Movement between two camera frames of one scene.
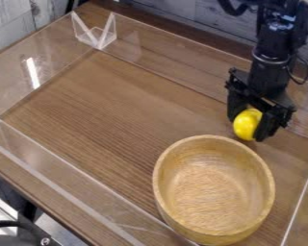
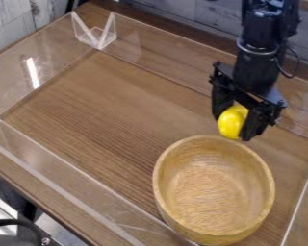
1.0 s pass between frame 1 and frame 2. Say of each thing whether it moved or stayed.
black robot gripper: moved
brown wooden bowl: stayed
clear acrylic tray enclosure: stayed
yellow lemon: moved
